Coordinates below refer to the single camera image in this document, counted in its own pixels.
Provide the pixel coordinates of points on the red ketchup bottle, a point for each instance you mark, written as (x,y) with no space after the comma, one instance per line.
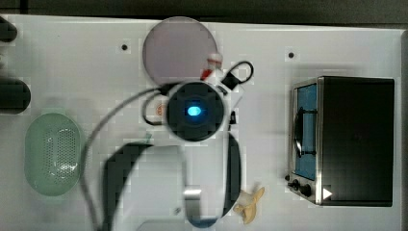
(214,61)

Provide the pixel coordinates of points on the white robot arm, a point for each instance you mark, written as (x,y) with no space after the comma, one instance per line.
(189,176)

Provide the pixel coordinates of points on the green strainer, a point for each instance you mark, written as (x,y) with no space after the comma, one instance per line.
(52,154)

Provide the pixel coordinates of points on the orange slice toy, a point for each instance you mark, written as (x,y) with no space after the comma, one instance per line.
(160,110)

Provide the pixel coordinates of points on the grey round plate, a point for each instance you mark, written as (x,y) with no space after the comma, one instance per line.
(176,49)

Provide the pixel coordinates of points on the peeled banana toy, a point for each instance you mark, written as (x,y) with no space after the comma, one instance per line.
(246,205)

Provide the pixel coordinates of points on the silver toaster oven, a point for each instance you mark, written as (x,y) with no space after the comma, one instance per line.
(343,141)

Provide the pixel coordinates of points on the black cylinder holder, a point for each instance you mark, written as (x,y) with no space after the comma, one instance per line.
(15,96)

